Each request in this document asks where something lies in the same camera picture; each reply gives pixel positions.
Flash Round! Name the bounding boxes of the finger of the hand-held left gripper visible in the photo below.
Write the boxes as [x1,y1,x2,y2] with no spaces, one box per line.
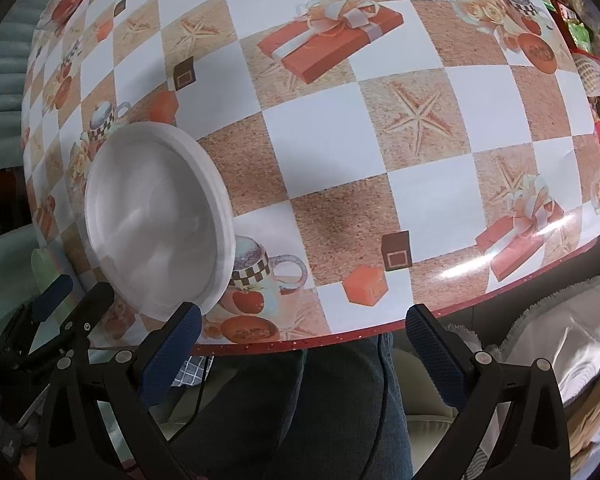
[55,282,116,360]
[2,274,74,361]

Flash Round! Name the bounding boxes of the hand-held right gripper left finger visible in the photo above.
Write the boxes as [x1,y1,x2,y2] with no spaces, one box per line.
[35,301,203,480]

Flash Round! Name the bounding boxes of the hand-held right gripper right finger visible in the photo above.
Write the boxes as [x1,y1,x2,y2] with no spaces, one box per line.
[405,304,573,480]

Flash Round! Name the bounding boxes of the green plate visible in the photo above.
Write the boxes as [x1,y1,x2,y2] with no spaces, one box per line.
[31,247,61,291]

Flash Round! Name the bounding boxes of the white foam bowl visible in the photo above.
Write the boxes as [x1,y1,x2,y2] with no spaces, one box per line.
[84,121,237,320]

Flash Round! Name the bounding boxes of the plaid cloth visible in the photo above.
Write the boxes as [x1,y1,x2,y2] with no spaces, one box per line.
[172,356,214,389]

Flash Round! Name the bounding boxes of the beige cushion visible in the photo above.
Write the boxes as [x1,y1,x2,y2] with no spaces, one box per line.
[402,347,461,441]

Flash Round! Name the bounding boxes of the dark wooden furniture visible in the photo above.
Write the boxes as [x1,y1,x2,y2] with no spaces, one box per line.
[0,167,33,241]

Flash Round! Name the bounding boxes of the person's blue jeans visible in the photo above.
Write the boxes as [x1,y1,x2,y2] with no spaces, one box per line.
[170,332,413,480]

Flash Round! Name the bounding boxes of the white fuzzy blanket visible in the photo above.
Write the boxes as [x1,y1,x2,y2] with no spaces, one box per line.
[445,265,600,480]

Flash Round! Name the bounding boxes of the tan folded cloth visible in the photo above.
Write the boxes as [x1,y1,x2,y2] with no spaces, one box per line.
[562,355,600,461]

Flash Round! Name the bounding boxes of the pale green ribbed sofa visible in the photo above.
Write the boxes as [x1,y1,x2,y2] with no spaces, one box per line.
[0,0,88,321]

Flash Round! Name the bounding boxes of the checkered printed tablecloth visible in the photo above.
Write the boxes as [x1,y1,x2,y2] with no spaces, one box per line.
[21,0,600,356]

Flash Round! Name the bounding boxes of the white woven basket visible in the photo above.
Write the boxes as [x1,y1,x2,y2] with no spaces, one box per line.
[575,52,600,98]

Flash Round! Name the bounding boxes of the black cable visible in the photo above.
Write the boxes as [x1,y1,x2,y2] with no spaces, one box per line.
[167,355,218,433]

